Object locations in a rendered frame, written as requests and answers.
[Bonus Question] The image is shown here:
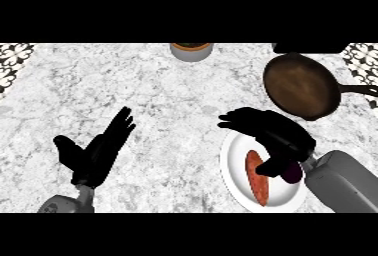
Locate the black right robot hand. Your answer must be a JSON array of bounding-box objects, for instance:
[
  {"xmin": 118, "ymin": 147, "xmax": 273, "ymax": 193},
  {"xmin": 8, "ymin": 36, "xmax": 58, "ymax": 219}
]
[{"xmin": 216, "ymin": 107, "xmax": 318, "ymax": 178}]

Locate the white round plate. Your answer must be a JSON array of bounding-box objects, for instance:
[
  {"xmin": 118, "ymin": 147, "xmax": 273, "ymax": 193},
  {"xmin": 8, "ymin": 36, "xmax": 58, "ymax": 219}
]
[{"xmin": 219, "ymin": 129, "xmax": 309, "ymax": 214}]

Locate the black appliance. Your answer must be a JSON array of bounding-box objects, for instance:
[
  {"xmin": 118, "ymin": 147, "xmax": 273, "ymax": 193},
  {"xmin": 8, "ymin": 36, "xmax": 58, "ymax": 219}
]
[{"xmin": 272, "ymin": 42, "xmax": 352, "ymax": 55}]

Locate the grey pot with orange rim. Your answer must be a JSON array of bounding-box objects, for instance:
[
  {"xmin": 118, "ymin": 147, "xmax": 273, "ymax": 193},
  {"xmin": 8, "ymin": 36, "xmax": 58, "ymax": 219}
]
[{"xmin": 169, "ymin": 42, "xmax": 216, "ymax": 63}]

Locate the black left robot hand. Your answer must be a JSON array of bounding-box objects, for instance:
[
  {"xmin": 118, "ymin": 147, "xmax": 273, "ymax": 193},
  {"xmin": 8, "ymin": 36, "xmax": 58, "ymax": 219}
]
[{"xmin": 52, "ymin": 106, "xmax": 138, "ymax": 190}]

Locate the dark cast iron pan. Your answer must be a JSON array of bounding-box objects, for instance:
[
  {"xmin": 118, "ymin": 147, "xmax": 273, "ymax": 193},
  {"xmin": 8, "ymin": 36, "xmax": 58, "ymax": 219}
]
[{"xmin": 262, "ymin": 52, "xmax": 378, "ymax": 122}]

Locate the dark purple eggplant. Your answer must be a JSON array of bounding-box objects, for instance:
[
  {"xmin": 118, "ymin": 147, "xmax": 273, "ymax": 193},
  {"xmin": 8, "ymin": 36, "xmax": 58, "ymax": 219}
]
[{"xmin": 279, "ymin": 161, "xmax": 304, "ymax": 185}]

